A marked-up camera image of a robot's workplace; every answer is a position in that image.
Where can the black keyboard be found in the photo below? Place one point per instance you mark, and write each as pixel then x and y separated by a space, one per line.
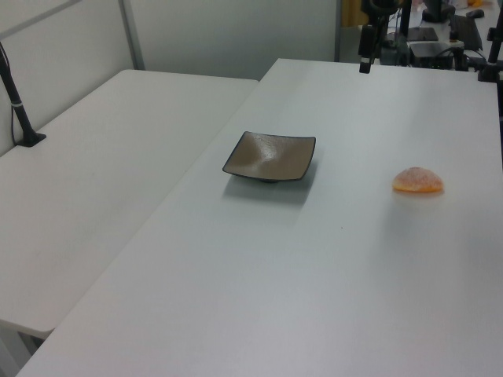
pixel 467 33

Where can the black electronics box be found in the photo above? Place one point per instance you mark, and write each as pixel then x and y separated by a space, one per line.
pixel 430 55

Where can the black flat device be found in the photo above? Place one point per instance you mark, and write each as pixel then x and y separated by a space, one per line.
pixel 422 34

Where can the grey metal partition post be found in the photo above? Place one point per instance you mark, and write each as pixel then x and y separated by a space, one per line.
pixel 135 35

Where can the yellow panel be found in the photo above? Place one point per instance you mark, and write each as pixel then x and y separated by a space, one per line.
pixel 351 12

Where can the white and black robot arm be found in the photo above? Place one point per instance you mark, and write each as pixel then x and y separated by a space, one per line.
pixel 377 7

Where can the dark vertical background pole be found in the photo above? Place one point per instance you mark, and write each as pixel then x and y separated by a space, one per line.
pixel 405 31

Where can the black clamp camera stand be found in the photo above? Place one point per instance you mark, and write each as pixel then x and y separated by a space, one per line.
pixel 489 74

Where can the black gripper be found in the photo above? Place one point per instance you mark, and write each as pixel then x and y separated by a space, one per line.
pixel 366 35

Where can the black computer mouse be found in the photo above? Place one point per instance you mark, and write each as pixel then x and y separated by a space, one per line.
pixel 475 14

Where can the sugared orange bread roll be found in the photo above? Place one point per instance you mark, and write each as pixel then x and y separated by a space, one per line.
pixel 418 180

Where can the black pole stand, white band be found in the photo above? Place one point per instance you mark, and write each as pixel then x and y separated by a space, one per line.
pixel 17 106

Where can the white side table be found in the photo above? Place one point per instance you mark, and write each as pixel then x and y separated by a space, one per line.
pixel 98 176

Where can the square brown ceramic plate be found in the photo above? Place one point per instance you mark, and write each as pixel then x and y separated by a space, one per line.
pixel 267 157

